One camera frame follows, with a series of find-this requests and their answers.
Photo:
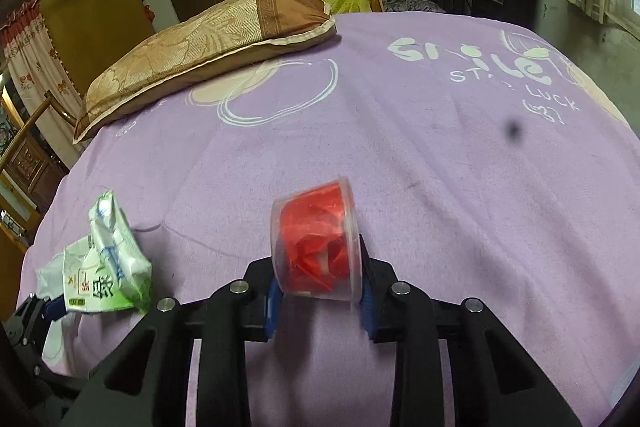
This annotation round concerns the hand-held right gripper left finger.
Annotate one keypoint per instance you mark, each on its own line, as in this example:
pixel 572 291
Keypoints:
pixel 272 302

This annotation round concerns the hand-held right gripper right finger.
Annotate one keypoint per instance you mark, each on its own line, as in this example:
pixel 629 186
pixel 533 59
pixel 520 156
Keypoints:
pixel 367 312

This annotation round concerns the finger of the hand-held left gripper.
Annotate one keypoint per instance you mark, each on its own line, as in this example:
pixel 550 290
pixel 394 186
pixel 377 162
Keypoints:
pixel 30 317

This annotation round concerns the clear cup with red wrapper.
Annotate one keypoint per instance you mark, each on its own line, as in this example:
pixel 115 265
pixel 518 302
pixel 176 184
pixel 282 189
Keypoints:
pixel 315 242

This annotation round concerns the green white packet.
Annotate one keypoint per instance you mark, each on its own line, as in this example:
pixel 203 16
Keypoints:
pixel 110 267

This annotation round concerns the curved wooden armchair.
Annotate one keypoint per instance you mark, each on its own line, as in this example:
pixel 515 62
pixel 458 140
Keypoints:
pixel 25 162

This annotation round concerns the purple printed blanket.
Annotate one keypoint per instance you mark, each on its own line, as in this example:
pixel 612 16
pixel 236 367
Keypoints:
pixel 400 157

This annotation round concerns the red floral curtain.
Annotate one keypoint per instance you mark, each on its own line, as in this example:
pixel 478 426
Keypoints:
pixel 35 72

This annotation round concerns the brown patterned pillow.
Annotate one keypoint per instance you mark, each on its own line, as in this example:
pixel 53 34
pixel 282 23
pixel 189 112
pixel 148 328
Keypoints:
pixel 200 47

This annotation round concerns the light brown wooden wardrobe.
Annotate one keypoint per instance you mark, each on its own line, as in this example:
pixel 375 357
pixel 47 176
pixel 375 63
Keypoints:
pixel 90 22

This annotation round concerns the dark patterned bedding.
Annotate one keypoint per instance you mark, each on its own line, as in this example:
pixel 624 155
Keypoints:
pixel 410 1

